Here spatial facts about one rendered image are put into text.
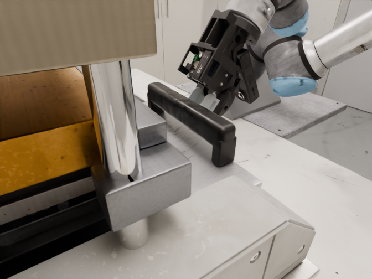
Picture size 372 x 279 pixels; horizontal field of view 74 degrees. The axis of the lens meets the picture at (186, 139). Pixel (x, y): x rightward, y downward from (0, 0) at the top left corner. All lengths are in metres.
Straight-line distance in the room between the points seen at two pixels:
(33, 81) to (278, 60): 0.67
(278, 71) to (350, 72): 2.55
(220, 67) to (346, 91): 2.97
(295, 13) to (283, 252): 0.45
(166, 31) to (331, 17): 1.81
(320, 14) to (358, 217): 3.00
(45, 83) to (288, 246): 0.18
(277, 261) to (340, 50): 0.62
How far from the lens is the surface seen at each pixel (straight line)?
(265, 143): 0.71
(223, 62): 0.40
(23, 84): 0.19
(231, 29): 0.43
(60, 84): 0.18
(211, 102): 0.43
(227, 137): 0.22
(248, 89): 0.48
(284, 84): 0.74
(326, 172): 0.66
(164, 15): 2.59
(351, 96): 3.32
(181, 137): 0.27
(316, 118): 0.93
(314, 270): 0.23
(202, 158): 0.24
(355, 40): 0.73
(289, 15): 0.54
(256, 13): 0.44
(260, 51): 0.85
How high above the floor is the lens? 1.11
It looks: 31 degrees down
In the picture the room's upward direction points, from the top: straight up
